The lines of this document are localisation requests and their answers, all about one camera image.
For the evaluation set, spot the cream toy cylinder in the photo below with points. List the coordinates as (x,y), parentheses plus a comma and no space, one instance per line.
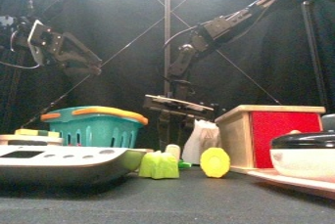
(173,150)

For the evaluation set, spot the light wooden tray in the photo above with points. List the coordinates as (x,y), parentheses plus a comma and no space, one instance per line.
(297,182)

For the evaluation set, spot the green toy lettuce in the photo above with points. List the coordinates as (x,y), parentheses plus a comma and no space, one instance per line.
(159,166)

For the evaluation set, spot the yellow round toy slice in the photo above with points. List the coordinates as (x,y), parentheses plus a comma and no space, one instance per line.
(215,162)

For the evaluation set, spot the wooden tray with coloured blocks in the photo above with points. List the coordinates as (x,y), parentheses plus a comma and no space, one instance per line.
(30,136)

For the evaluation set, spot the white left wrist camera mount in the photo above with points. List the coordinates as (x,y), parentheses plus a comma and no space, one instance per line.
(35,40)

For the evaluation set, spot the vertical metal frame pole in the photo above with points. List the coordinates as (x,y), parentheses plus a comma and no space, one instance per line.
(167,22)

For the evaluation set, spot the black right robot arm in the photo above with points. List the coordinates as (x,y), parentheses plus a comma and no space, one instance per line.
(218,27)

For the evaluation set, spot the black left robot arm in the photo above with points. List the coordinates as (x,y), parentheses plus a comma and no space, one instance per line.
(13,35)

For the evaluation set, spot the black side frame post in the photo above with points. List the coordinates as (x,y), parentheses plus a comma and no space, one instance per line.
(316,55)

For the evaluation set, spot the wooden box with red panel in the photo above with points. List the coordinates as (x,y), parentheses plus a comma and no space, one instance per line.
(270,136)

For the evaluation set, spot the white pot with black lid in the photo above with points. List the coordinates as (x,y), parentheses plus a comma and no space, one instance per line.
(306,156)

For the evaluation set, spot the white kitchen scale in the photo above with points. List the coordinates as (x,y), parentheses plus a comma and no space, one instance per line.
(66,164)

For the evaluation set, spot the thin diagonal frame rod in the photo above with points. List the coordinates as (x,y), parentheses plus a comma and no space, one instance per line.
(245,74)
(131,42)

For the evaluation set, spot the small green toy piece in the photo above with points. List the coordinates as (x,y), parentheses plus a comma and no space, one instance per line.
(186,165)

